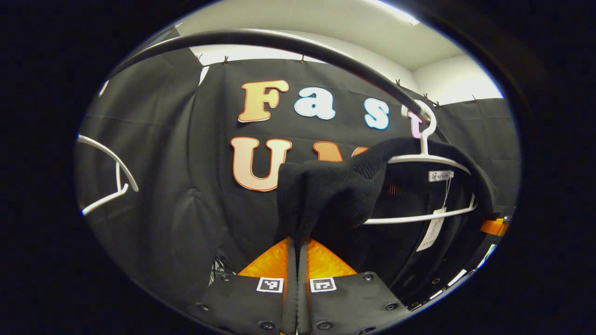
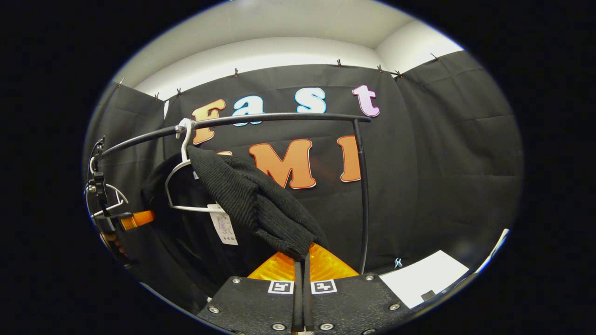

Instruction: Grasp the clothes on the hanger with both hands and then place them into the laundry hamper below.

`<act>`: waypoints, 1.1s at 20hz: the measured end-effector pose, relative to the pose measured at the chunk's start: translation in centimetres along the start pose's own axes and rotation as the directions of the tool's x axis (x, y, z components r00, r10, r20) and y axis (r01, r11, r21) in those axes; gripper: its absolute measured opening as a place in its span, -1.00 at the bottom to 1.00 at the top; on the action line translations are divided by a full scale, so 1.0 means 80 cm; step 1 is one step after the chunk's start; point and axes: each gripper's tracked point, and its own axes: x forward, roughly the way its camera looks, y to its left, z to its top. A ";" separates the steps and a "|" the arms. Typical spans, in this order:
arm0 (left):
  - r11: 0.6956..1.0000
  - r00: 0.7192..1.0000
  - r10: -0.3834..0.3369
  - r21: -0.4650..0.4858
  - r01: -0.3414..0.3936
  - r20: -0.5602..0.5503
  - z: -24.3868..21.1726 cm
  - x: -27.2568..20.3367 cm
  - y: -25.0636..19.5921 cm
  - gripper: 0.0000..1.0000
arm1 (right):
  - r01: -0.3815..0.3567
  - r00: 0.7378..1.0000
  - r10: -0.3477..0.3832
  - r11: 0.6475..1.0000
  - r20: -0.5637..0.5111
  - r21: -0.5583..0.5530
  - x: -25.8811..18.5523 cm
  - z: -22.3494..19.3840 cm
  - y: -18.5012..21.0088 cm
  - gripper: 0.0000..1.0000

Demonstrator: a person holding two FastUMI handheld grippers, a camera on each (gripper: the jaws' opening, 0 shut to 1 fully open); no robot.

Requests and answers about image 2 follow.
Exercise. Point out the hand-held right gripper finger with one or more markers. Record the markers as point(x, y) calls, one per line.
point(298, 302)
point(308, 302)

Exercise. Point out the white clothes hanger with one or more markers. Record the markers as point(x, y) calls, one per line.
point(195, 209)

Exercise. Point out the black clothes rack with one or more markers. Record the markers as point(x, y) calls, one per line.
point(326, 116)

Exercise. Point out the black backdrop cloth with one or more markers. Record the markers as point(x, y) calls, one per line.
point(442, 163)

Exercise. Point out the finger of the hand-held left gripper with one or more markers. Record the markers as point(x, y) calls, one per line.
point(139, 218)

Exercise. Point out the empty white hanger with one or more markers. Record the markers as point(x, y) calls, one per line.
point(122, 194)

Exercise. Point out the row of backdrop clips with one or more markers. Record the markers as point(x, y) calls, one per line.
point(339, 63)

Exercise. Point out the blue clip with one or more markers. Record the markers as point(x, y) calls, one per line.
point(398, 263)

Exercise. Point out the black knitted garment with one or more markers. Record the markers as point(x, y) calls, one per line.
point(242, 195)

